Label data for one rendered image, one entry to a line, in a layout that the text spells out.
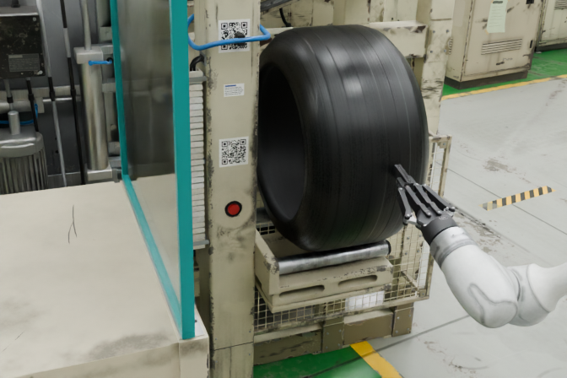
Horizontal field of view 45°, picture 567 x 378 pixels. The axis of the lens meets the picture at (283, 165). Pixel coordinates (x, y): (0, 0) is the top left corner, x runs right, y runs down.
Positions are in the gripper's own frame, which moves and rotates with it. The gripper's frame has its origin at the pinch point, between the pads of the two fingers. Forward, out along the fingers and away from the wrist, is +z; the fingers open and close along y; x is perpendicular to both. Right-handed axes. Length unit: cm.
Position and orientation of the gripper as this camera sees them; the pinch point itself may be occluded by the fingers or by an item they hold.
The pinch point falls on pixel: (402, 178)
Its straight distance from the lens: 162.5
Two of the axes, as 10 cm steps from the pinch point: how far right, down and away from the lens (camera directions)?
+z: -3.3, -6.2, 7.1
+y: -9.3, 1.2, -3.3
